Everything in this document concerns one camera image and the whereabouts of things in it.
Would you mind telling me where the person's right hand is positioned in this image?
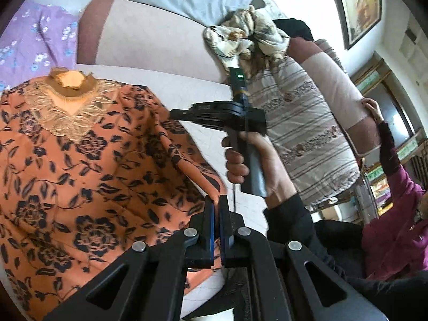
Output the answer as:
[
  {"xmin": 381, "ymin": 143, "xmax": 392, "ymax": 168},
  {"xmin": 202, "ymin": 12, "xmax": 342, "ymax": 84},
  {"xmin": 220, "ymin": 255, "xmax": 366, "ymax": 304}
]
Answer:
[{"xmin": 221, "ymin": 130, "xmax": 298, "ymax": 209}]

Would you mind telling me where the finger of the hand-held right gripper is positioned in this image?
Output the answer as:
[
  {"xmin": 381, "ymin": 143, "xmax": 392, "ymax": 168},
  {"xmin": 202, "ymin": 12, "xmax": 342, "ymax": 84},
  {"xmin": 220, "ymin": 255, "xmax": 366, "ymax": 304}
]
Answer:
[{"xmin": 170, "ymin": 106, "xmax": 195, "ymax": 121}]

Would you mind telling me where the wooden cabinet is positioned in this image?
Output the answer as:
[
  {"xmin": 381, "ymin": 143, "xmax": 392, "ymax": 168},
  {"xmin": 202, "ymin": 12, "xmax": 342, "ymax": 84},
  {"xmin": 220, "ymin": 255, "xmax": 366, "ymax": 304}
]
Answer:
[{"xmin": 349, "ymin": 50, "xmax": 428, "ymax": 218}]

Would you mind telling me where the black cloth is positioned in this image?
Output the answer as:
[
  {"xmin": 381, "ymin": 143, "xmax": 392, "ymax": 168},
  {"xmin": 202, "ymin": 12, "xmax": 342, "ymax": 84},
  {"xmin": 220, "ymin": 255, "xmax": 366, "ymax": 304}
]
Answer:
[{"xmin": 274, "ymin": 18, "xmax": 315, "ymax": 42}]

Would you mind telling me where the orange floral shirt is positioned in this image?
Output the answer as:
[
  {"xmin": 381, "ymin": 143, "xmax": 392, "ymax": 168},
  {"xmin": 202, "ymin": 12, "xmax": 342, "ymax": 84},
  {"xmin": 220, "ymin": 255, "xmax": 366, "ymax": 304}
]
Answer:
[{"xmin": 0, "ymin": 68, "xmax": 228, "ymax": 321}]

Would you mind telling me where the purple floral garment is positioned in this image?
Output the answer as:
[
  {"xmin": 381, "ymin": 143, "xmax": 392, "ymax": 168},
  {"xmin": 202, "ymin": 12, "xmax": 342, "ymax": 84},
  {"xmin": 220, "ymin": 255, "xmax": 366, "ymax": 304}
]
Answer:
[{"xmin": 0, "ymin": 0, "xmax": 79, "ymax": 91}]

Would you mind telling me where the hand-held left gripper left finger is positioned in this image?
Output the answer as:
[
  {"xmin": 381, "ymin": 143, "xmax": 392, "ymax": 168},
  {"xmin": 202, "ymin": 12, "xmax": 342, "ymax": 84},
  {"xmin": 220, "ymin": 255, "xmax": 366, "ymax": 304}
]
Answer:
[{"xmin": 43, "ymin": 196, "xmax": 216, "ymax": 321}]

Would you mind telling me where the cream floral cloth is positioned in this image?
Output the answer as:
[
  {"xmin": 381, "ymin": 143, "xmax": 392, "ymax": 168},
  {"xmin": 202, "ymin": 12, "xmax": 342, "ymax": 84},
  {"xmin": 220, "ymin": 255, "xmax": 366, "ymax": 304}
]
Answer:
[{"xmin": 203, "ymin": 5, "xmax": 291, "ymax": 77}]

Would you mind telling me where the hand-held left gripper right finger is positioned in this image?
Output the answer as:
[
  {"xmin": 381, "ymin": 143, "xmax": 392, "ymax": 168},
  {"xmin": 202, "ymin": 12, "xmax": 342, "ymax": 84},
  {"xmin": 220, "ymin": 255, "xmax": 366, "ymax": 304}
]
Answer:
[{"xmin": 219, "ymin": 194, "xmax": 392, "ymax": 321}]

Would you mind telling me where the framed wall picture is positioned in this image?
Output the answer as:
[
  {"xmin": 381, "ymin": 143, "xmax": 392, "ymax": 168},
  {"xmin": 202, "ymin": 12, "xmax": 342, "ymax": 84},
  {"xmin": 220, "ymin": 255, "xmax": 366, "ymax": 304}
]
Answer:
[{"xmin": 324, "ymin": 0, "xmax": 383, "ymax": 51}]

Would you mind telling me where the person's right forearm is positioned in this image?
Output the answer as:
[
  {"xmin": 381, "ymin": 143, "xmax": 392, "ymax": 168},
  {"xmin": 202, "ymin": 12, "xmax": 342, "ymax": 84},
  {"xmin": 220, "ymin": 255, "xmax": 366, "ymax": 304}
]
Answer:
[{"xmin": 262, "ymin": 192, "xmax": 348, "ymax": 281}]

